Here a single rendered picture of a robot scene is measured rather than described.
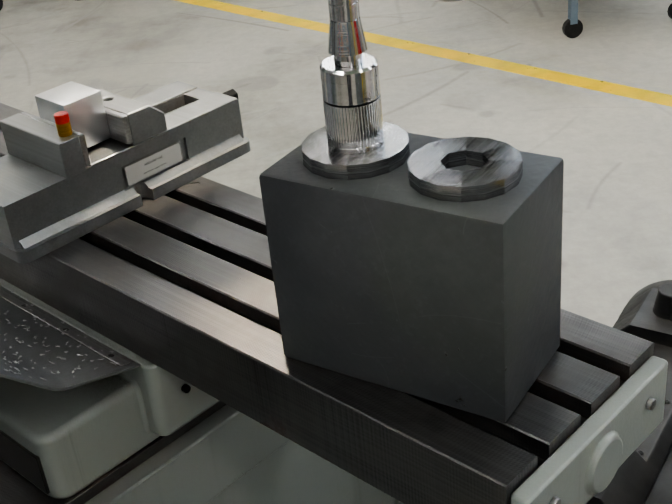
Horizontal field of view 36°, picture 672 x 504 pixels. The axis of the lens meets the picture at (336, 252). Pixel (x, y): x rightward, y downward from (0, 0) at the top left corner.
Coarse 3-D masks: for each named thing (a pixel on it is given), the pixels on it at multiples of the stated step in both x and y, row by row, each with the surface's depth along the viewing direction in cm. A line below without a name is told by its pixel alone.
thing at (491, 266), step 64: (320, 128) 90; (384, 128) 89; (320, 192) 84; (384, 192) 81; (448, 192) 79; (512, 192) 80; (320, 256) 87; (384, 256) 83; (448, 256) 80; (512, 256) 78; (320, 320) 91; (384, 320) 87; (448, 320) 83; (512, 320) 81; (384, 384) 90; (448, 384) 86; (512, 384) 84
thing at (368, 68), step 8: (368, 56) 84; (320, 64) 84; (328, 64) 83; (360, 64) 83; (368, 64) 82; (376, 64) 83; (320, 72) 83; (328, 72) 82; (336, 72) 82; (344, 72) 82; (352, 72) 82; (360, 72) 82; (368, 72) 82; (376, 72) 83; (328, 80) 83; (336, 80) 82; (344, 80) 82; (352, 80) 82; (360, 80) 82
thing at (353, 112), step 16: (368, 80) 82; (336, 96) 83; (352, 96) 82; (368, 96) 83; (336, 112) 84; (352, 112) 83; (368, 112) 84; (336, 128) 84; (352, 128) 84; (368, 128) 84; (336, 144) 85; (352, 144) 85; (368, 144) 85
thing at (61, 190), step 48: (144, 96) 136; (192, 96) 136; (48, 144) 117; (96, 144) 127; (144, 144) 124; (192, 144) 130; (240, 144) 134; (0, 192) 116; (48, 192) 116; (96, 192) 121; (144, 192) 126; (0, 240) 117; (48, 240) 116
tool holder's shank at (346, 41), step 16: (336, 0) 80; (352, 0) 80; (336, 16) 81; (352, 16) 81; (336, 32) 81; (352, 32) 81; (336, 48) 82; (352, 48) 81; (336, 64) 83; (352, 64) 82
